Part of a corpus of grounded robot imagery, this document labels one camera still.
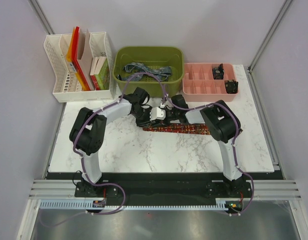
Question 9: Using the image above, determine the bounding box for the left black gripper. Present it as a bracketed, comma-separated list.
[132, 107, 156, 130]

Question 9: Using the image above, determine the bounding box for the red patterned tie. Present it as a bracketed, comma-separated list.
[142, 123, 211, 135]

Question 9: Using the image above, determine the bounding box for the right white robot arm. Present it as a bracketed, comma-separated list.
[161, 96, 243, 197]

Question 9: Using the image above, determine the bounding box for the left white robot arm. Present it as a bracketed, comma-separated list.
[69, 87, 150, 197]

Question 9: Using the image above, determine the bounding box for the pink divided organizer tray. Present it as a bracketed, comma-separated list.
[182, 63, 239, 102]

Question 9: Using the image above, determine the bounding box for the blue patterned tie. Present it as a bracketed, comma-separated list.
[116, 62, 172, 82]

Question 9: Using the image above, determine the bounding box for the green treehouse book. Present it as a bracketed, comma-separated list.
[100, 59, 110, 90]

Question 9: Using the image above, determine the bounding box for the olive green plastic bin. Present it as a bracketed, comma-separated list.
[112, 46, 184, 97]

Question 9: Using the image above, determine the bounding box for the red white book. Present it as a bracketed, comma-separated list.
[90, 56, 107, 91]

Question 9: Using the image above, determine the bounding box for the rolled dark tie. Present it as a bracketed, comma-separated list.
[224, 79, 238, 94]
[212, 63, 224, 80]

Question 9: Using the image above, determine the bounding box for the white plastic file rack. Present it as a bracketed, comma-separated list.
[44, 32, 116, 103]

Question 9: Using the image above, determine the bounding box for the beige folder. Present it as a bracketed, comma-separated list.
[77, 29, 95, 91]

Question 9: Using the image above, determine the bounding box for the orange red folder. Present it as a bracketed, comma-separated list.
[66, 26, 90, 91]

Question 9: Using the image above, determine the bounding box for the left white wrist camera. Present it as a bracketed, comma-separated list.
[150, 107, 166, 121]

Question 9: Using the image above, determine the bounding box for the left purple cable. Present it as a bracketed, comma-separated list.
[73, 72, 168, 187]

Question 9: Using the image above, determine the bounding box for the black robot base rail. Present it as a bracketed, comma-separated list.
[75, 172, 252, 206]

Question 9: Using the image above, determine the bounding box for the white slotted cable duct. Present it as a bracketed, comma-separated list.
[39, 199, 233, 211]

